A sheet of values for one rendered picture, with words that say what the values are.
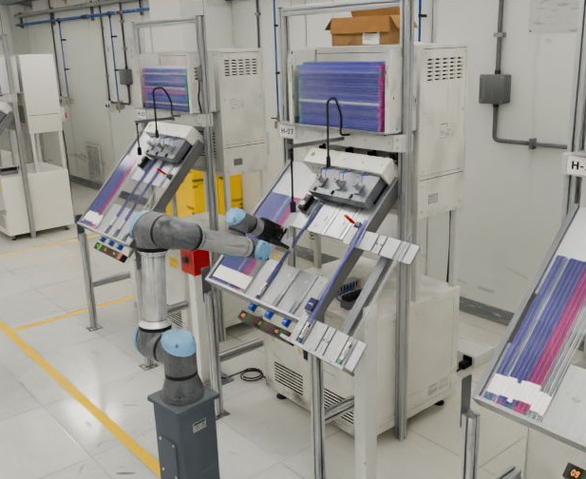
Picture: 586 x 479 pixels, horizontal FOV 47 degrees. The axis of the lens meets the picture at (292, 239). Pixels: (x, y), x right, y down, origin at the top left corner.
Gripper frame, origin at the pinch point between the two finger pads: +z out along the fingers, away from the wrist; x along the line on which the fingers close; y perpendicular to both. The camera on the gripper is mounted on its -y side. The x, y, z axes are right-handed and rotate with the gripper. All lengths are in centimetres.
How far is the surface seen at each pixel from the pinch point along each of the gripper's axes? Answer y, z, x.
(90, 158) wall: 53, 176, 619
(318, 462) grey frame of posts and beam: -75, 27, -36
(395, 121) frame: 61, -5, -33
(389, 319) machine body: -11, 40, -32
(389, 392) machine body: -40, 60, -32
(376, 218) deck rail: 24.1, 7.9, -32.0
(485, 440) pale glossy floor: -43, 99, -61
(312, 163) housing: 40.9, 4.6, 13.0
